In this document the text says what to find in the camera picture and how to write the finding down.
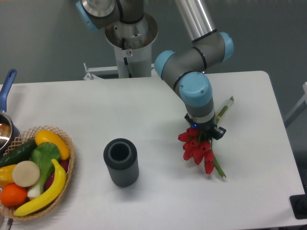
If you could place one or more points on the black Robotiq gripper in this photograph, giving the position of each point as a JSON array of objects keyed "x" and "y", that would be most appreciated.
[{"x": 205, "y": 123}]

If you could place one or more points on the red tulip bouquet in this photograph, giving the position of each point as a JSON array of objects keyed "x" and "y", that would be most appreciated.
[{"x": 198, "y": 145}]

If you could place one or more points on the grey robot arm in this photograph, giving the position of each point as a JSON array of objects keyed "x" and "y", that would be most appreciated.
[{"x": 183, "y": 73}]

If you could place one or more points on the dark grey ribbed vase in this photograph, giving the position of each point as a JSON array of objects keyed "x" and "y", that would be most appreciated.
[{"x": 121, "y": 158}]

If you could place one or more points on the black device at edge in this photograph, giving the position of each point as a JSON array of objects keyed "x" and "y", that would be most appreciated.
[{"x": 299, "y": 206}]

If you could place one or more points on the purple red vegetable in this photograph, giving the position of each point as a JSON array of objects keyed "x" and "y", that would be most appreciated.
[{"x": 65, "y": 166}]

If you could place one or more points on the yellow banana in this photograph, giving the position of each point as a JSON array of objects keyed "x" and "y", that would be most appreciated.
[{"x": 48, "y": 196}]

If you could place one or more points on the green bok choy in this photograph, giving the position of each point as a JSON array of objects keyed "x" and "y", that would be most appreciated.
[{"x": 42, "y": 156}]

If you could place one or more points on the woven wicker basket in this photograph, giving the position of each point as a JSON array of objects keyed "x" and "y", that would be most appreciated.
[{"x": 27, "y": 136}]

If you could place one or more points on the beige round disc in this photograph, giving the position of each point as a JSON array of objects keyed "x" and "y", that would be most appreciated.
[{"x": 25, "y": 173}]

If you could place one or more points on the green cucumber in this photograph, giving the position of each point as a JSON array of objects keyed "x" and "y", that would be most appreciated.
[{"x": 18, "y": 154}]

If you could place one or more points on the orange fruit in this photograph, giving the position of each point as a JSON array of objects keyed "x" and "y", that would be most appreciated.
[{"x": 13, "y": 195}]

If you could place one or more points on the yellow bell pepper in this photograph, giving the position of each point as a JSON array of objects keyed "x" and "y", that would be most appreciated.
[{"x": 6, "y": 175}]

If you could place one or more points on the white frame at right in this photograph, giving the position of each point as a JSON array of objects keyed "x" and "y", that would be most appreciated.
[{"x": 297, "y": 109}]

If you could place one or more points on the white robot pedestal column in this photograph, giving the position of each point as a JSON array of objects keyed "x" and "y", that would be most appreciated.
[{"x": 132, "y": 45}]

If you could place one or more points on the white metal base bracket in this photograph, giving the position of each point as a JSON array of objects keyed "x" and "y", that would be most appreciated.
[{"x": 100, "y": 72}]

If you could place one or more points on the blue handled saucepan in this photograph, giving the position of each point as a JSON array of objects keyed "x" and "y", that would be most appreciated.
[{"x": 8, "y": 131}]

